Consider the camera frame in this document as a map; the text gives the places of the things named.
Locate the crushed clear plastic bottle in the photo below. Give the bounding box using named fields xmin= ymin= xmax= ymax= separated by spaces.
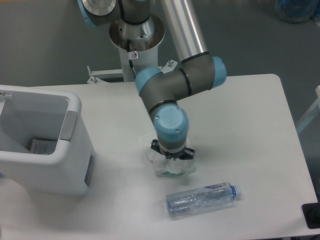
xmin=165 ymin=182 xmax=242 ymax=215

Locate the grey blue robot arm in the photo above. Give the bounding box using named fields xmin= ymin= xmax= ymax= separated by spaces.
xmin=77 ymin=0 xmax=227 ymax=161

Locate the black device at edge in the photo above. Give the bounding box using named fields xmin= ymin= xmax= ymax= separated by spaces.
xmin=301 ymin=202 xmax=320 ymax=229

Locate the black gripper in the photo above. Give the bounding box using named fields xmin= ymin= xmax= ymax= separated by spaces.
xmin=150 ymin=139 xmax=195 ymax=160

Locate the black cable on pedestal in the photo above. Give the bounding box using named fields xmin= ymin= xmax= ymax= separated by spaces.
xmin=126 ymin=39 xmax=140 ymax=82

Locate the white pedestal base frame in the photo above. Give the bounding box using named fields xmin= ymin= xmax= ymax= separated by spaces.
xmin=86 ymin=59 xmax=179 ymax=85

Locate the blue bag on floor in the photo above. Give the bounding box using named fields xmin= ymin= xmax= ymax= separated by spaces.
xmin=274 ymin=0 xmax=320 ymax=24

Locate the white plastic bag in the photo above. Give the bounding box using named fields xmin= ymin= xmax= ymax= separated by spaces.
xmin=138 ymin=132 xmax=196 ymax=177

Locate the paper scrap inside can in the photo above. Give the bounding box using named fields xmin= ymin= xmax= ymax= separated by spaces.
xmin=29 ymin=139 xmax=57 ymax=155

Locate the white trash can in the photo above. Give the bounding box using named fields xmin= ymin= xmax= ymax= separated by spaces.
xmin=0 ymin=85 xmax=95 ymax=195

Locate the white frame at right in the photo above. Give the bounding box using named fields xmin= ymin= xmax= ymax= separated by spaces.
xmin=296 ymin=85 xmax=320 ymax=135

